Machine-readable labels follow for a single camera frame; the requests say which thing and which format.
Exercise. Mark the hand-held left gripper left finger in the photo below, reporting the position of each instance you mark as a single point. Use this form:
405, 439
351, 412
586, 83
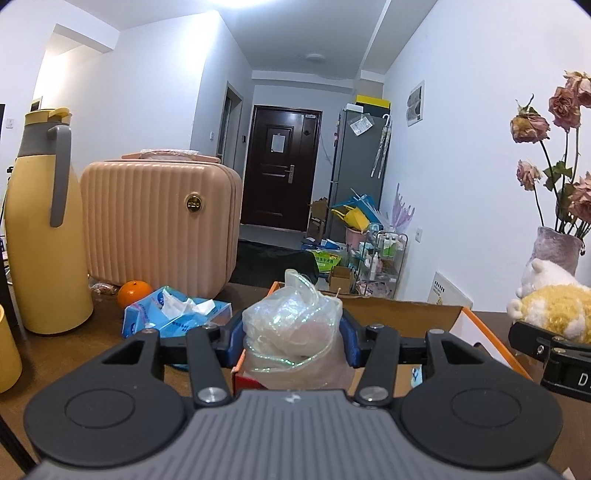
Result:
234, 344

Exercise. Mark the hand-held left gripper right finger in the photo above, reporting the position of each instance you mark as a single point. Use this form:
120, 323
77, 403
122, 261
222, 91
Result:
352, 341

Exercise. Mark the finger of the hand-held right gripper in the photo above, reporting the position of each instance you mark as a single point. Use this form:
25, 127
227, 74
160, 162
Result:
531, 338

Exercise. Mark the yellow and white plush toy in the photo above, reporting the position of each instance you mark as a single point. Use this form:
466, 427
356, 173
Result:
558, 309

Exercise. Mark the red cardboard box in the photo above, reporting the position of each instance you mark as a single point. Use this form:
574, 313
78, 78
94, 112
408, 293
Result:
392, 314

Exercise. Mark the pale green mesh bath ball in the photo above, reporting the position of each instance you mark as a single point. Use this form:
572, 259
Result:
291, 332

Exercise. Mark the small brown cardboard box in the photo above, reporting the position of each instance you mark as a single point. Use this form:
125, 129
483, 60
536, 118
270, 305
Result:
340, 278

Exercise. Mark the green printed bag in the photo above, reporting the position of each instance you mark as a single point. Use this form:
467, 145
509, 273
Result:
325, 261

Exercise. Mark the dark door mat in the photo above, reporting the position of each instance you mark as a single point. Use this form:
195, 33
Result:
263, 263

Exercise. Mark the blue plastic tissue pack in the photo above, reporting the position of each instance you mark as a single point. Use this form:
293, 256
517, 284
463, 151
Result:
147, 318

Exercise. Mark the white flat carton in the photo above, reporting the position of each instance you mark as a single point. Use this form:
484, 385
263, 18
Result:
452, 293

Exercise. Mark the pink textured vase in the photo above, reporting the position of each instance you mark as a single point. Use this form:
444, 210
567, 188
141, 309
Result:
554, 249

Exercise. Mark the pink bucket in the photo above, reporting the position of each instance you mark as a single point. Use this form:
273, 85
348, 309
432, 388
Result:
355, 237

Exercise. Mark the orange fruit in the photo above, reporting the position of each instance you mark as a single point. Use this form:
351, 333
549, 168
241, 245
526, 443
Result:
131, 293

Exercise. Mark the yellow bag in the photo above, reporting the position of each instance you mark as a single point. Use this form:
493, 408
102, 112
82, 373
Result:
353, 219

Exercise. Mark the open brown cardboard box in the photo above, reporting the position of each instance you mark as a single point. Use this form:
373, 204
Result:
317, 221

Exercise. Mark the blue bag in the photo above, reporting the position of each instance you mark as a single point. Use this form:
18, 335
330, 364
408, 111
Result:
364, 205

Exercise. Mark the brown snack wrapper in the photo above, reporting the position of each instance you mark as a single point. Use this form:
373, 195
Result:
105, 289

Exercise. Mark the pink ribbed suitcase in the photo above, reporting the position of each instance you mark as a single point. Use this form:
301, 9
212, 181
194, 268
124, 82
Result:
152, 221

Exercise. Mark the dark brown entrance door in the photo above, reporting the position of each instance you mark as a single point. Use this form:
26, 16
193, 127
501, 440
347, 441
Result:
263, 194

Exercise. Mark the grey refrigerator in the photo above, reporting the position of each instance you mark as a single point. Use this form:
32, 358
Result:
355, 175

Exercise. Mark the hanging folded umbrella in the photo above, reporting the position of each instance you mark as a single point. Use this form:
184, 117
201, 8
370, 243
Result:
381, 147

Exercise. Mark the white paper notice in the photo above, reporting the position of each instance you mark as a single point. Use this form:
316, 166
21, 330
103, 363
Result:
277, 143

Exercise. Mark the yellow thermos jug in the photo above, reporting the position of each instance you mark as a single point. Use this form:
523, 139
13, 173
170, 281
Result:
46, 258

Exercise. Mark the clear plastic bag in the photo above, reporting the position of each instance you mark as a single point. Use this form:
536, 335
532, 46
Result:
361, 124

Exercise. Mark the grey interior door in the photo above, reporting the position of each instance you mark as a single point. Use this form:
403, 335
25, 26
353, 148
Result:
228, 124

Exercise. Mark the yellow mug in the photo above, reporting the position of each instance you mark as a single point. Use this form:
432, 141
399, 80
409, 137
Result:
9, 350

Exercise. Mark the bunch of dried pink roses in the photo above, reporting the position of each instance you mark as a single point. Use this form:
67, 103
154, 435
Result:
565, 106

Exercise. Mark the yellow box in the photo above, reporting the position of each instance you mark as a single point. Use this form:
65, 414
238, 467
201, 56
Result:
373, 101

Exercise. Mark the round ceiling light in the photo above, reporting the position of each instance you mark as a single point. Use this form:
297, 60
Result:
316, 57

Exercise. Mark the white wall outlet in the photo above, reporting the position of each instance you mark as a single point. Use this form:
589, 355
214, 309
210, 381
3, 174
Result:
419, 234

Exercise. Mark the purple wall decoration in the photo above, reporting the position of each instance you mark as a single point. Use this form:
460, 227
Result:
402, 212

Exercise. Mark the framed wall picture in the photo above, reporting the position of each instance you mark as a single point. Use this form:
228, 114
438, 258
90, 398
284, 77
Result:
415, 102

